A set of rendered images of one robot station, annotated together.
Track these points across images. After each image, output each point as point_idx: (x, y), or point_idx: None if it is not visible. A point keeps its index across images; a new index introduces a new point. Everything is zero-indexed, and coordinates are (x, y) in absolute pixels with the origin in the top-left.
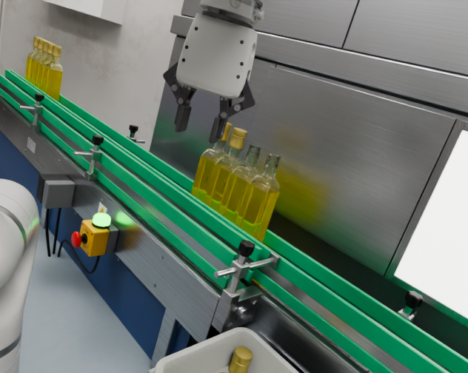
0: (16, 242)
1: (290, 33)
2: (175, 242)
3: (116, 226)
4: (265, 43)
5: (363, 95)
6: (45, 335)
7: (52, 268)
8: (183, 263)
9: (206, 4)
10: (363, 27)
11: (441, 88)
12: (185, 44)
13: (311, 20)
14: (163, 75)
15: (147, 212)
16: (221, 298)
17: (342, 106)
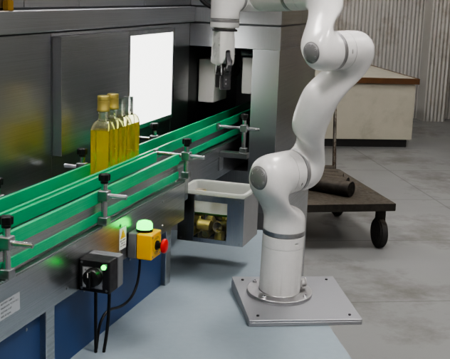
0: None
1: (53, 3)
2: (158, 186)
3: (134, 227)
4: (51, 18)
5: (104, 35)
6: (196, 315)
7: (120, 342)
8: (169, 189)
9: (238, 27)
10: None
11: (120, 17)
12: (234, 47)
13: None
14: (231, 65)
15: (142, 190)
16: (185, 180)
17: (98, 47)
